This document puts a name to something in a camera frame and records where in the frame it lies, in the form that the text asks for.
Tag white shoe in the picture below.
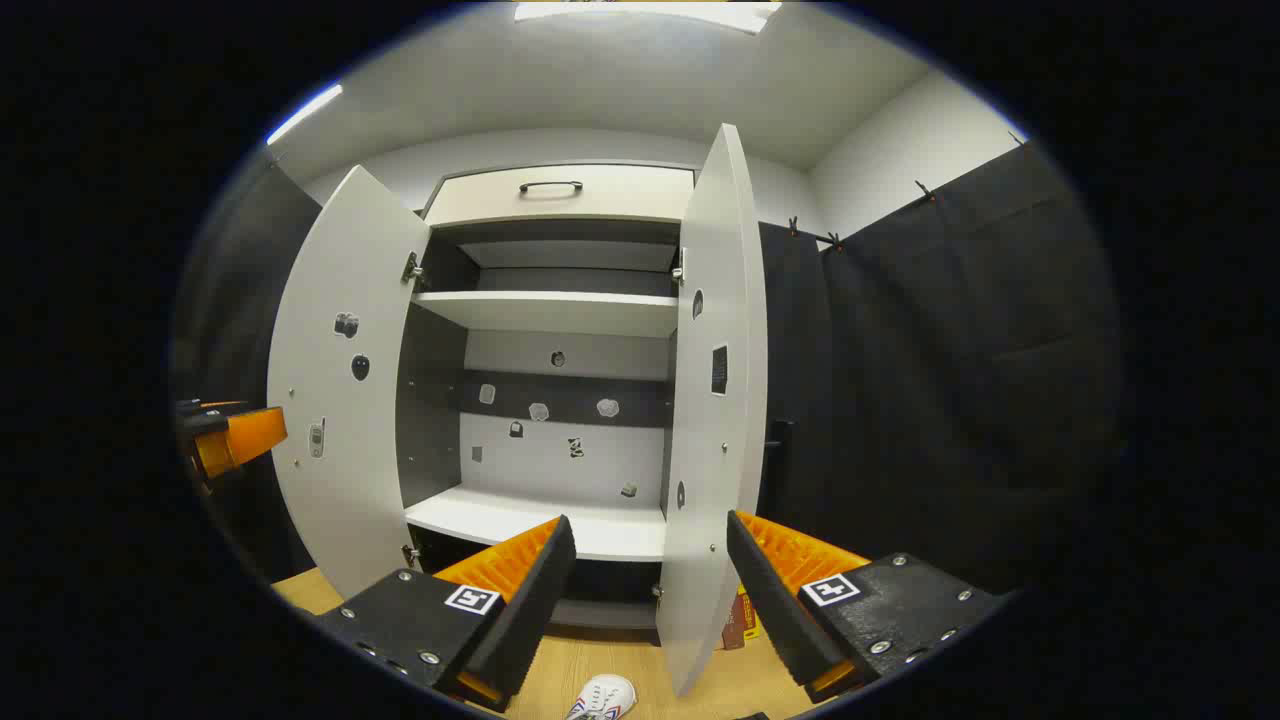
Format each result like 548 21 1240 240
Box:
565 674 638 720

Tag wide ceiling light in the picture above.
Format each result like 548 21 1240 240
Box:
515 0 781 36

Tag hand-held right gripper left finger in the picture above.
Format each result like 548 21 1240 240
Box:
315 515 578 713

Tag narrow ceiling light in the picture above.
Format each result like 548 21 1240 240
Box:
265 83 344 146

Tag cabinet door with cat sticker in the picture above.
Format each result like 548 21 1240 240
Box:
655 123 769 698

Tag white cabinet shelf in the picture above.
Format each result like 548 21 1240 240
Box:
412 290 681 338

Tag cabinet door with phone sticker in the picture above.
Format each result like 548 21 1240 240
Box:
267 165 433 601

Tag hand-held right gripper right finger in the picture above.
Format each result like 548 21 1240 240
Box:
726 510 1011 706

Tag white shoe cabinet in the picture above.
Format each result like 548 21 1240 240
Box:
395 163 696 631

